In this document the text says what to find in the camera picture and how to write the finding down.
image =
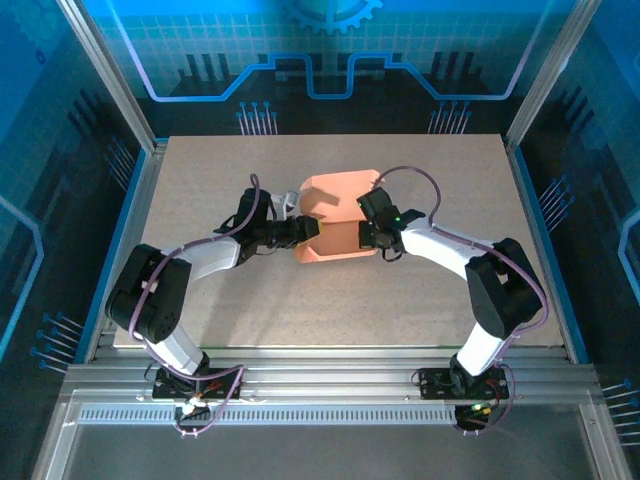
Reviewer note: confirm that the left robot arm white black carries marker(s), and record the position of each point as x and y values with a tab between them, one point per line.
150	300

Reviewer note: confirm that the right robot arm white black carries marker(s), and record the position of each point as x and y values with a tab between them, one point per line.
505	295

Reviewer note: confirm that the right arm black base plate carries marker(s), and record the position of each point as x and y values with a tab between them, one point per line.
435	385

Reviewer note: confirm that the aluminium frame cross rail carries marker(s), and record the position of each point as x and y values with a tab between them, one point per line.
325	375

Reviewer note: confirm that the aluminium corner post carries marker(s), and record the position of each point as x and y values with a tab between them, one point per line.
547	75
112	75

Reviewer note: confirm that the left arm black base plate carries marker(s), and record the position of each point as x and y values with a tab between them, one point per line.
167	392

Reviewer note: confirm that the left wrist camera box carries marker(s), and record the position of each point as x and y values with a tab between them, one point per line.
290	200

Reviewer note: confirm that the aluminium side rail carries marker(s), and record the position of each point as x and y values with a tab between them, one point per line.
523	200
142	200

